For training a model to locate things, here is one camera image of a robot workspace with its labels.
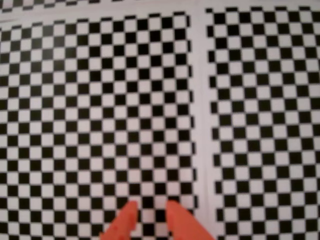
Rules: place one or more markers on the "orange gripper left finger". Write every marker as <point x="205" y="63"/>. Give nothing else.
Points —
<point x="122" y="225"/>

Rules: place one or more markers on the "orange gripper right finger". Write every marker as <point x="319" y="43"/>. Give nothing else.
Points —
<point x="185" y="227"/>

